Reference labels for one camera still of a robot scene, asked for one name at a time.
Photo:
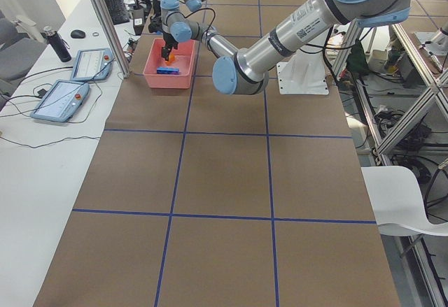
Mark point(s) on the white chair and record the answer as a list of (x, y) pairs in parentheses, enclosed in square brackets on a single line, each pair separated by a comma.
[(397, 202)]

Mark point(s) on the teach pendant tablet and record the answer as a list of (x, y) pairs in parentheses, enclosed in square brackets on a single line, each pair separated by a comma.
[(92, 64), (61, 101)]

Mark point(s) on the black keyboard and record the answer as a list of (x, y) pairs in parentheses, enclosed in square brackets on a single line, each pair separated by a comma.
[(117, 11)]

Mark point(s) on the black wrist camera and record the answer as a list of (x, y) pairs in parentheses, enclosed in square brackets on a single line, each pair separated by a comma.
[(155, 25)]

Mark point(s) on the near teach pendant tablet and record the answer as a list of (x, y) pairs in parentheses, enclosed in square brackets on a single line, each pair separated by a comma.
[(61, 101)]

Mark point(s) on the far teach pendant tablet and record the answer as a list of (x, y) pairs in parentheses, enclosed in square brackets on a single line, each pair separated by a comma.
[(92, 64)]

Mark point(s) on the brown paper table cover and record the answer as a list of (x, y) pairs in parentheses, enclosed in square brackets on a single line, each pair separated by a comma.
[(195, 198)]

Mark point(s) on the long blue toy block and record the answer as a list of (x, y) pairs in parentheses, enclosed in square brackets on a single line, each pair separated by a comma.
[(167, 71)]

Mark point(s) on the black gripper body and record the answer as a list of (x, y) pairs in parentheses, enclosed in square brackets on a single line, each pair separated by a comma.
[(167, 38)]

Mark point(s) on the aluminium frame post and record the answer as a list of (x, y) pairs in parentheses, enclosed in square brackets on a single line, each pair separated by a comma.
[(111, 36)]

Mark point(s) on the black computer mouse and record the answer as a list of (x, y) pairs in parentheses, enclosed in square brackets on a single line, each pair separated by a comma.
[(78, 34)]

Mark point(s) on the pink plastic box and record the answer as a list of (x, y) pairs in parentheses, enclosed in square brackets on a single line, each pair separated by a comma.
[(185, 61)]

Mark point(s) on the black water bottle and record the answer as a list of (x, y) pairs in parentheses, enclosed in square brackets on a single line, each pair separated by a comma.
[(57, 43)]

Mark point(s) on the orange sloped toy block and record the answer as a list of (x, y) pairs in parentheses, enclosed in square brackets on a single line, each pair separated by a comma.
[(171, 59)]

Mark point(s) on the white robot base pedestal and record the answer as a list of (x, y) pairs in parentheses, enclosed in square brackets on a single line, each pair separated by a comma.
[(302, 74)]

